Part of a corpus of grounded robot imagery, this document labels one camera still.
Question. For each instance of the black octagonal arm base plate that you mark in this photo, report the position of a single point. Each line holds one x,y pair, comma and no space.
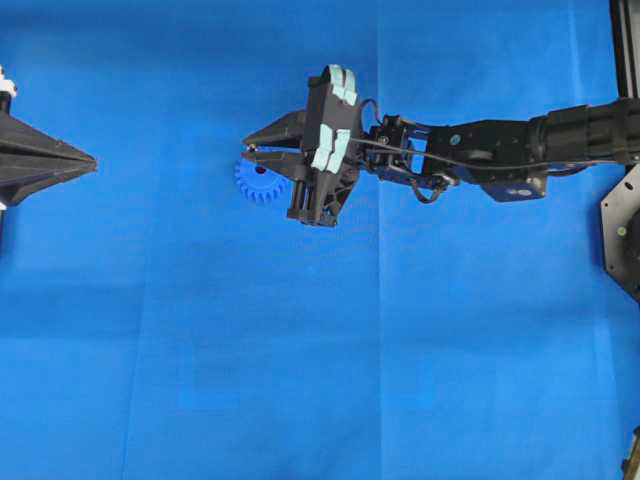
620,232

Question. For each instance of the blue table mat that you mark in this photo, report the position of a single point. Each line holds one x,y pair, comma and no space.
156,324

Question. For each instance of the black aluminium frame rail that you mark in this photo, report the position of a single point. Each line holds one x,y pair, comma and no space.
624,15

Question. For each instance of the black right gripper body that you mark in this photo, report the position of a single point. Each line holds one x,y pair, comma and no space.
332,121

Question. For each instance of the small blue plastic gear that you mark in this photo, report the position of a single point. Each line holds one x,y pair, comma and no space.
257,183

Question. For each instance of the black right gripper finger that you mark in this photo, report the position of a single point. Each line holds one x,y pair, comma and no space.
21,139
286,164
285,132

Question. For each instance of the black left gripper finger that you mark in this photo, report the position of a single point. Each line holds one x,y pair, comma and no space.
19,181

